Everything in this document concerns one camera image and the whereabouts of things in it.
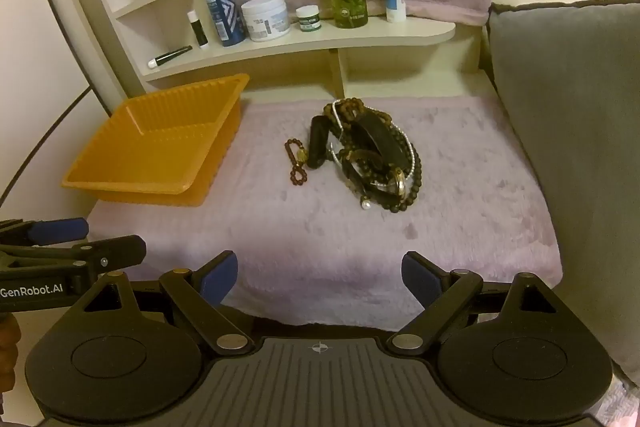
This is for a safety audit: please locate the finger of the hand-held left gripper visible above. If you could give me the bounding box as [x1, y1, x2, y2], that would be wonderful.
[0, 235, 147, 280]
[0, 217, 90, 249]

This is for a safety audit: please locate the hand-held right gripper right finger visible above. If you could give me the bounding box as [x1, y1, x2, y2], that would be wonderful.
[389, 250, 566, 353]

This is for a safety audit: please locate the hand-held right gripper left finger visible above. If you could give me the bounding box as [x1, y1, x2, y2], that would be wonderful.
[75, 250, 256, 354]

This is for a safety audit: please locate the orange plastic tray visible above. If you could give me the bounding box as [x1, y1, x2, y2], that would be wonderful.
[61, 73, 250, 208]

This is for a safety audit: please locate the person's left hand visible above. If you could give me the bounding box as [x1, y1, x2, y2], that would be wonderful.
[0, 313, 23, 393]

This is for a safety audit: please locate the gold faced wristwatch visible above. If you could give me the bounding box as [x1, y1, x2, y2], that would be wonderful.
[345, 152, 408, 200]

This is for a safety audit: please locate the pink fuzzy blanket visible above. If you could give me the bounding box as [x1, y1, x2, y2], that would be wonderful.
[86, 94, 563, 328]

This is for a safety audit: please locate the black oblong case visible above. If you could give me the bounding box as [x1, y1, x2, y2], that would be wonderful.
[307, 116, 330, 170]

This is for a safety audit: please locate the small black tube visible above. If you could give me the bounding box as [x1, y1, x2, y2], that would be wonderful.
[147, 45, 193, 68]

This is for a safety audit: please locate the grey cushion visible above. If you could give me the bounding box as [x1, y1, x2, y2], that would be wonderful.
[487, 0, 640, 383]

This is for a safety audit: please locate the lip balm stick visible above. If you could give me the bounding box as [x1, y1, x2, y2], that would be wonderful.
[187, 10, 209, 49]

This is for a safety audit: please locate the cream wooden shelf unit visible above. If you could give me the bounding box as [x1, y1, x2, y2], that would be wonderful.
[22, 0, 481, 115]

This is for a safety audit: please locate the white cream jar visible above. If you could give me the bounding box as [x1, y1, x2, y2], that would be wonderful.
[241, 0, 291, 43]

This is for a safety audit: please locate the blue spray bottle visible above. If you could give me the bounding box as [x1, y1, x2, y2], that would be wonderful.
[200, 0, 247, 48]

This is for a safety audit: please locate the small green-labelled jar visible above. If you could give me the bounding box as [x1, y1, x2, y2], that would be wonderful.
[295, 6, 321, 32]

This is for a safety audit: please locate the black bead necklace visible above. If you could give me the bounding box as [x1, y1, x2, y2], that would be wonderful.
[370, 109, 423, 214]

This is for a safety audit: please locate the reddish brown bead bracelet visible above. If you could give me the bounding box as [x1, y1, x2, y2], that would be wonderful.
[284, 138, 308, 186]

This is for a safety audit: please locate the wide black leather bracelet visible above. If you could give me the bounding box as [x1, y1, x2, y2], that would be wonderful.
[352, 109, 406, 168]

